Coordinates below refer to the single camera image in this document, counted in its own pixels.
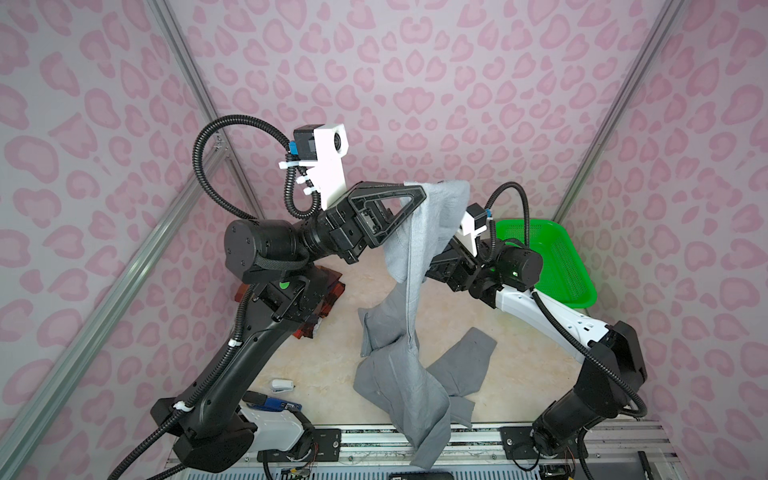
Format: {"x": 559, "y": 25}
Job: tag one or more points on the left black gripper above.
{"x": 353, "y": 223}

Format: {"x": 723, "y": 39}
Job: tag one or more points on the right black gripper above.
{"x": 456, "y": 265}

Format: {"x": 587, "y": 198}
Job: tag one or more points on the green plastic basket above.
{"x": 564, "y": 276}

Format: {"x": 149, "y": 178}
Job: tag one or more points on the grey long sleeve shirt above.
{"x": 422, "y": 402}

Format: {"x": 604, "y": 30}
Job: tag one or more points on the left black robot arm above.
{"x": 212, "y": 419}

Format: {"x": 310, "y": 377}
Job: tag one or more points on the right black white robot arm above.
{"x": 612, "y": 364}

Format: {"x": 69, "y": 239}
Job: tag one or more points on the folded plaid flannel shirt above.
{"x": 293, "y": 307}

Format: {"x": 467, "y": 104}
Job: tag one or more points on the small white device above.
{"x": 279, "y": 385}

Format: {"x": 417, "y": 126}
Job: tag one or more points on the blue black tool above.
{"x": 263, "y": 402}

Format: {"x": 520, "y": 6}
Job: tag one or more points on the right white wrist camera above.
{"x": 473, "y": 224}

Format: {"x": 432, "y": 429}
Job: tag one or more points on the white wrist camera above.
{"x": 473, "y": 224}
{"x": 314, "y": 163}

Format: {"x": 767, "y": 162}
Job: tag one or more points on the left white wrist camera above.
{"x": 314, "y": 163}

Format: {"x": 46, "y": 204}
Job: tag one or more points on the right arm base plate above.
{"x": 519, "y": 444}

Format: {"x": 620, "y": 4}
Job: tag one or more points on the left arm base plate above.
{"x": 318, "y": 445}

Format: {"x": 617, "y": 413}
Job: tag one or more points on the left corner aluminium post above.
{"x": 181, "y": 52}

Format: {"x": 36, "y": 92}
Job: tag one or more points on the corner aluminium post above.
{"x": 181, "y": 52}
{"x": 663, "y": 26}

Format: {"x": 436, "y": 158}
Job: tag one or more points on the right corner aluminium post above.
{"x": 663, "y": 26}

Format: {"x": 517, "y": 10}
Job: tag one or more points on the diagonal aluminium frame bar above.
{"x": 40, "y": 413}

